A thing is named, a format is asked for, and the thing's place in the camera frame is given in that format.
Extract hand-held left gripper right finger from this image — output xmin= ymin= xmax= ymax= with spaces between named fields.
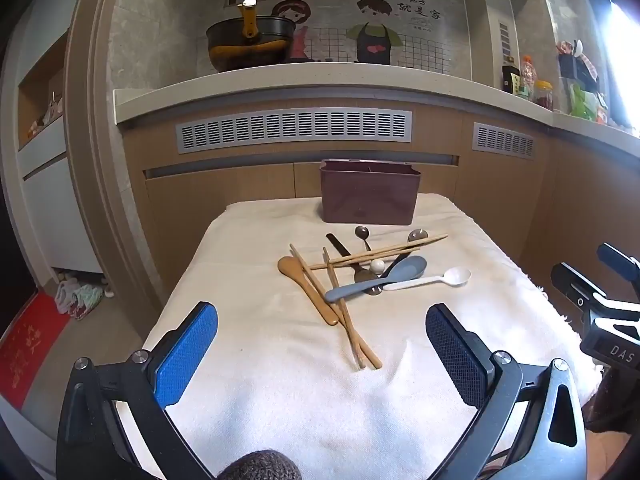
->
xmin=425 ymin=303 xmax=590 ymax=480

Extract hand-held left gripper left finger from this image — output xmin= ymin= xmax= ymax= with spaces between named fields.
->
xmin=56 ymin=301 xmax=220 ymax=480

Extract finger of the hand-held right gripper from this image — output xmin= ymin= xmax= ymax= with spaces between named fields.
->
xmin=550 ymin=261 xmax=640 ymax=333
xmin=597 ymin=242 xmax=640 ymax=286

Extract white plastic spoon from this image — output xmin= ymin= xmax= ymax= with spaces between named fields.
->
xmin=382 ymin=267 xmax=472 ymax=292

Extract blue-grey plastic spoon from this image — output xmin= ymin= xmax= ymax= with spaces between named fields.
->
xmin=324 ymin=256 xmax=428 ymax=305

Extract black-handled metal spoon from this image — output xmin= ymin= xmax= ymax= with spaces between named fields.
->
xmin=326 ymin=232 xmax=384 ymax=296
xmin=380 ymin=228 xmax=430 ymax=286

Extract wooden spoon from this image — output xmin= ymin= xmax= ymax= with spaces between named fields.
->
xmin=278 ymin=256 xmax=344 ymax=326

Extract small spoon with white ball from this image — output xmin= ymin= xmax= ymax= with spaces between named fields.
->
xmin=354 ymin=226 xmax=385 ymax=275

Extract maroon plastic utensil holder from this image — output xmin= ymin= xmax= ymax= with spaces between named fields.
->
xmin=319 ymin=158 xmax=415 ymax=226

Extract person's left hand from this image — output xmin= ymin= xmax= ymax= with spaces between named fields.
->
xmin=218 ymin=450 xmax=302 ymax=480

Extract white table cloth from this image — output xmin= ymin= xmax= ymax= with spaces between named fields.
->
xmin=142 ymin=192 xmax=603 ymax=480

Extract pile of slippers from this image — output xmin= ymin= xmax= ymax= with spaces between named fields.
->
xmin=54 ymin=270 xmax=106 ymax=320

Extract short grey vent grille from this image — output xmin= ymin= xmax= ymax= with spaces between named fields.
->
xmin=472 ymin=122 xmax=535 ymax=161

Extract green packet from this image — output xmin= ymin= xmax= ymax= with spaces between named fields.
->
xmin=570 ymin=84 xmax=610 ymax=122

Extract red floor mat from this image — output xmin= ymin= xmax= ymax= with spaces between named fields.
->
xmin=0 ymin=292 xmax=71 ymax=411

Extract glass jar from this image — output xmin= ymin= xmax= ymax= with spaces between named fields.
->
xmin=534 ymin=80 xmax=555 ymax=111

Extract white shelf cabinet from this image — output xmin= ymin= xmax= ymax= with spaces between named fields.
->
xmin=0 ymin=0 xmax=103 ymax=281

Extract bright window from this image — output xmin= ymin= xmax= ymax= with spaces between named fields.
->
xmin=605 ymin=0 xmax=640 ymax=136

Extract orange-capped plastic bottle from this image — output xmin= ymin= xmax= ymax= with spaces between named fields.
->
xmin=520 ymin=54 xmax=538 ymax=100

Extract black packet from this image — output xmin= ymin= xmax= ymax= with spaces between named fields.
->
xmin=501 ymin=65 xmax=522 ymax=95

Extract cluttered small sundries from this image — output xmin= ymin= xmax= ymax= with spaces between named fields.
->
xmin=27 ymin=91 xmax=65 ymax=137

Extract black pot with yellow handle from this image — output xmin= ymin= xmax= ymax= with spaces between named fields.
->
xmin=206 ymin=0 xmax=296 ymax=73

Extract cartoon wall poster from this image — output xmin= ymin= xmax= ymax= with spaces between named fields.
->
xmin=200 ymin=0 xmax=468 ymax=81

